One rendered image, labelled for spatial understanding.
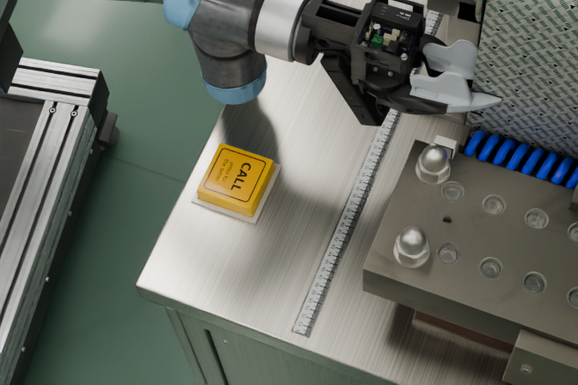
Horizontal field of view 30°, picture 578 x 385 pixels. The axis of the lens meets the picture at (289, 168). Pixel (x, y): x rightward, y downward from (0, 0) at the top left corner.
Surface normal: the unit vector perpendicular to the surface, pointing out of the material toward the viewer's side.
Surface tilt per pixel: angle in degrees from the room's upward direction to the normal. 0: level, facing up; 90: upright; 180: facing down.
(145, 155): 0
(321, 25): 90
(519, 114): 90
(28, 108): 0
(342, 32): 90
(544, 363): 90
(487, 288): 0
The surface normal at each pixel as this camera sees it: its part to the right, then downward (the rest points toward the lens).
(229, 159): -0.06, -0.47
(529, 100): -0.38, 0.82
